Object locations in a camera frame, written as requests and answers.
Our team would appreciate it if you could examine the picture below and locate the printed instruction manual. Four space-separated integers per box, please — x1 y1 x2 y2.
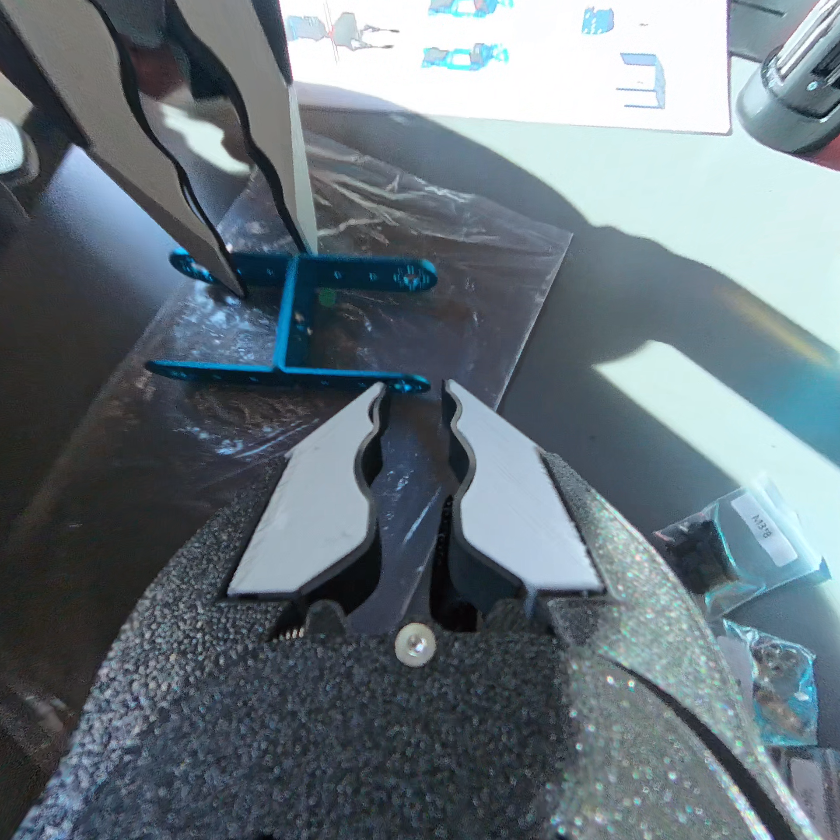
283 0 733 136

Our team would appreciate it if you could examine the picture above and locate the blue metal bracket assembly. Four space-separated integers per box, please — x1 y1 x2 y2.
145 250 439 396

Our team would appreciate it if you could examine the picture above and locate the white rounded object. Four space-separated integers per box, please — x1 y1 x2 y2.
0 119 42 186

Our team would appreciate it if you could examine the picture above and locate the clear plastic bag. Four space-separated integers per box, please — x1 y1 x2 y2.
99 125 577 529

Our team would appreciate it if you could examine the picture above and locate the small clear parts bag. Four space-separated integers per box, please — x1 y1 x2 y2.
788 749 840 840
653 476 832 619
722 617 823 750

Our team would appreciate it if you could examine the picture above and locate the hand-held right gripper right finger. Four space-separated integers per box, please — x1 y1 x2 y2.
444 381 609 595

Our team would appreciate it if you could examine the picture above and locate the black ribbed cylinder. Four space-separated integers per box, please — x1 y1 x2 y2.
735 0 840 157

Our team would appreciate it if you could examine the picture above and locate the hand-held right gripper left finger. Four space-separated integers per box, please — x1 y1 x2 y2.
226 384 389 599

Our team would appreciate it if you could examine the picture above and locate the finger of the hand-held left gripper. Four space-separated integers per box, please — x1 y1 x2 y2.
171 0 321 258
0 0 249 298

